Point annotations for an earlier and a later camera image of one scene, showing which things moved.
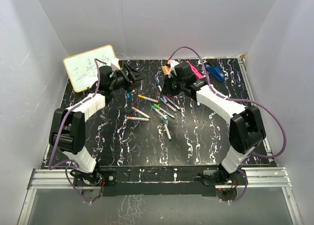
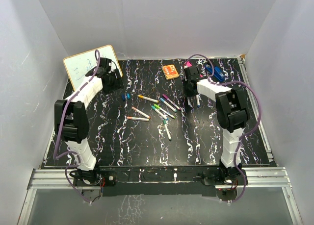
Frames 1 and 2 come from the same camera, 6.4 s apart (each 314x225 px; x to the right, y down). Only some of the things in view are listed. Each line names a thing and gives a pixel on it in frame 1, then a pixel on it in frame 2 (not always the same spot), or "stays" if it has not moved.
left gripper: x=129 y=82 -> x=118 y=84
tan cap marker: x=141 y=112 stays
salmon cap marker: x=137 y=118 stays
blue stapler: x=215 y=71 stays
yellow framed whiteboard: x=81 y=67 stays
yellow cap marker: x=142 y=96 stays
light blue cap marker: x=157 y=81 -> x=189 y=98
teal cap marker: x=158 y=112 stays
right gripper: x=166 y=89 -> x=188 y=93
